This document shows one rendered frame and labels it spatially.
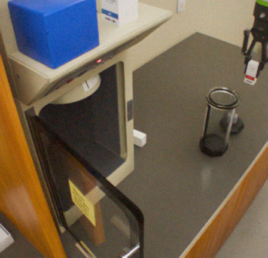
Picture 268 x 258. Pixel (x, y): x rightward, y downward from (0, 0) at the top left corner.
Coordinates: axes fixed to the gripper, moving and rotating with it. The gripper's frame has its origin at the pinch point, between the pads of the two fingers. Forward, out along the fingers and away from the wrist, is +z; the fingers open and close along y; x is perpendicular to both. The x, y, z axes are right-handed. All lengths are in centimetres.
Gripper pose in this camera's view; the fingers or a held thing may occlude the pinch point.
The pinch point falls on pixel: (253, 67)
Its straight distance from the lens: 131.5
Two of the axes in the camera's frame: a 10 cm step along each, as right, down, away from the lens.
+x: 6.1, -5.2, 6.0
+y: 7.9, 4.1, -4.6
